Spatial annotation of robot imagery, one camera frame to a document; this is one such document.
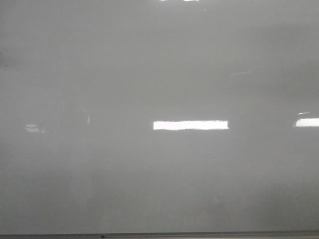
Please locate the white whiteboard with metal frame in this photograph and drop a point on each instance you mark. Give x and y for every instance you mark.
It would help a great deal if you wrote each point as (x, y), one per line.
(159, 117)

